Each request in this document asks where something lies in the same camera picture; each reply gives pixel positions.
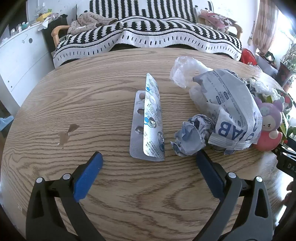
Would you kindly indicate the pink patterned clothing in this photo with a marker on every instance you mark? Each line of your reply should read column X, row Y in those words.
column 87, row 22

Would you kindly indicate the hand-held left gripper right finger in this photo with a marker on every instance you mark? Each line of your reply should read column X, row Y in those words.
column 210, row 172

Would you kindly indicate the red bag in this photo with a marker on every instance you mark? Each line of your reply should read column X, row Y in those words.
column 248, row 56

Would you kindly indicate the white cabinet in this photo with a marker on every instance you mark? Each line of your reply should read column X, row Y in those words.
column 23, row 58

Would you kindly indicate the artificial flower bunch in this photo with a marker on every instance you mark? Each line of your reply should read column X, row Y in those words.
column 289, row 125

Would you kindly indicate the cartoon print pillow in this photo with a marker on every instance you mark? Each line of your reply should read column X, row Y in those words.
column 215, row 18

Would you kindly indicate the potted plant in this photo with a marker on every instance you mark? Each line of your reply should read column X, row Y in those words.
column 289, row 64

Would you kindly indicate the white and blue packaging wrapper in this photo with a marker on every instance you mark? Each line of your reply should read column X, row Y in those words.
column 231, row 97

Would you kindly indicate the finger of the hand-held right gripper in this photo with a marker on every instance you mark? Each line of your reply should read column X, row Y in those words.
column 285, row 151

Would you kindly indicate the black bag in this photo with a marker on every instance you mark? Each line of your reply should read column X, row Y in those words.
column 49, row 27

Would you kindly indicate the silver pill blister pack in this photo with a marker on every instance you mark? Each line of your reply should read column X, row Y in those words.
column 151, row 115

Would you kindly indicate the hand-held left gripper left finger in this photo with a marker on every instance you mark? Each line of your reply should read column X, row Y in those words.
column 89, row 176

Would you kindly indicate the wooden frame sofa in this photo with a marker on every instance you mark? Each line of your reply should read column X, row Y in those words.
column 56, row 32

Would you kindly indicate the clear plastic bag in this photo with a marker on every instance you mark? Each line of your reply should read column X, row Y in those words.
column 182, row 69

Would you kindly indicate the pink curtain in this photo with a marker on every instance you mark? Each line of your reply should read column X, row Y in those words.
column 266, row 23

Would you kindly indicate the person's right hand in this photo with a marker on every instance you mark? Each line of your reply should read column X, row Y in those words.
column 291, row 193

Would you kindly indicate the blue-grey paper ball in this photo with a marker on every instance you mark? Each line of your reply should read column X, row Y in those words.
column 189, row 136

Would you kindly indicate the black and white striped blanket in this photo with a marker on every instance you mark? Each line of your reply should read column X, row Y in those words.
column 161, row 30

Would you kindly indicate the yellow box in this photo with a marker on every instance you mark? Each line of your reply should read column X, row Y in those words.
column 44, row 17

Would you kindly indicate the pink doll toy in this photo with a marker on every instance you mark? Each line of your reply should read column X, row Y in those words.
column 269, row 122

